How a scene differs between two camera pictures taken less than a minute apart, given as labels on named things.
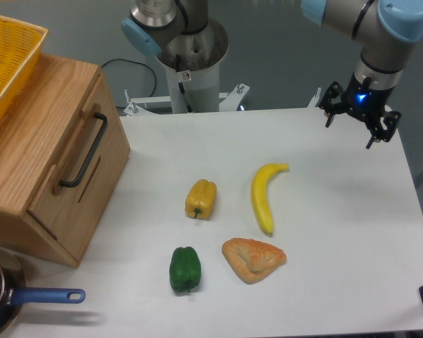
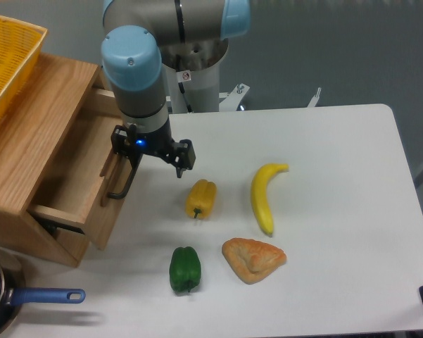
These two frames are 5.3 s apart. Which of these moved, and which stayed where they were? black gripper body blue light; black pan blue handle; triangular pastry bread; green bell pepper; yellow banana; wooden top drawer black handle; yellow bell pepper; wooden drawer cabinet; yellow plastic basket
Moved: black gripper body blue light; wooden top drawer black handle
Stayed: triangular pastry bread; yellow banana; green bell pepper; yellow plastic basket; wooden drawer cabinet; yellow bell pepper; black pan blue handle
